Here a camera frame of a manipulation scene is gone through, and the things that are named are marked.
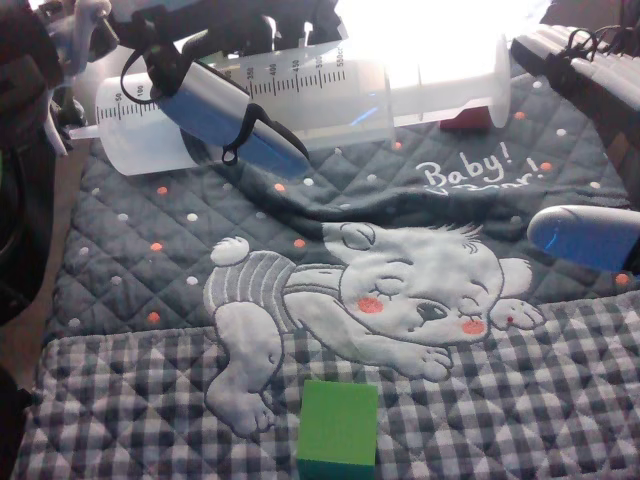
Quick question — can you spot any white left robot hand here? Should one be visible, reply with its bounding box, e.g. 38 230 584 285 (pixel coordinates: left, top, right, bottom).
107 0 350 177

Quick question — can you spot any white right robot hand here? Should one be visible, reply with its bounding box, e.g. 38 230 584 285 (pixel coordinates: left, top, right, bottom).
509 17 640 276

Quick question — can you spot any large clear plastic syringe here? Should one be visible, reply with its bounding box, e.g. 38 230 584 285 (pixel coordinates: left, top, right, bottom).
67 32 514 177

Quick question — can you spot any red block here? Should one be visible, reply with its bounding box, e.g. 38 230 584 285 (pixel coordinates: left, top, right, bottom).
438 94 496 135

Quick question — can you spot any grey bear print quilt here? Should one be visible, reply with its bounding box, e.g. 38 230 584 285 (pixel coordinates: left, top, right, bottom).
9 64 640 480

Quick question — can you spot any green block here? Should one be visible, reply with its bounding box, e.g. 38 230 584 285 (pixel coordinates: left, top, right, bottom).
297 379 380 480

